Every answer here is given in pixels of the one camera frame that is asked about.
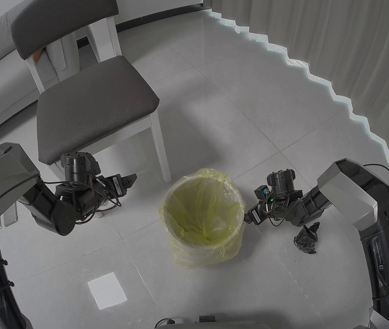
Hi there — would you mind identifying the white curtain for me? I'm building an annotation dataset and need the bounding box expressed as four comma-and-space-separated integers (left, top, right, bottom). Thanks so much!
202, 0, 389, 177

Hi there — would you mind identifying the white chair with grey padding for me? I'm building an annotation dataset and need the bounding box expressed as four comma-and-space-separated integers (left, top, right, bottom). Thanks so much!
11, 0, 172, 183

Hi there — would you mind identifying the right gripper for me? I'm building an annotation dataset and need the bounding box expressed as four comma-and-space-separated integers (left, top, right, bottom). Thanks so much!
246, 199, 287, 226

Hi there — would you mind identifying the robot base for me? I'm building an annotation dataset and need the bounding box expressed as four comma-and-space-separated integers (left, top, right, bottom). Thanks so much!
155, 316, 262, 329

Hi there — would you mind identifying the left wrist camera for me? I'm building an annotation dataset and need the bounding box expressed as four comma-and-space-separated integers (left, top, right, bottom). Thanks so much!
85, 154, 101, 181

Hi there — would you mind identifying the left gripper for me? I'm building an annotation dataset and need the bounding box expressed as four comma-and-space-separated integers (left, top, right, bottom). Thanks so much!
77, 173, 137, 216

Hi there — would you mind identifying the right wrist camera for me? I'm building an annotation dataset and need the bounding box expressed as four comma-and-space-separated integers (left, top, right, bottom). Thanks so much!
254, 185, 271, 201

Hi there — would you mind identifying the crumpled black plastic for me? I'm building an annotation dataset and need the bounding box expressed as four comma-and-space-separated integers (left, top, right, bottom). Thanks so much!
293, 222, 320, 254

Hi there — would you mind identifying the white trash bin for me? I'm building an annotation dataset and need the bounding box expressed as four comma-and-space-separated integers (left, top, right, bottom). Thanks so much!
165, 175, 244, 266

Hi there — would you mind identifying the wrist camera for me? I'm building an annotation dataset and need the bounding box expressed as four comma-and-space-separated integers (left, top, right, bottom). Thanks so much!
254, 185, 271, 201
85, 154, 101, 181

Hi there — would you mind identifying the yellow plastic bag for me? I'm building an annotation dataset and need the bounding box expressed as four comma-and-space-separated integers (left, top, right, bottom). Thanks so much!
160, 167, 247, 270

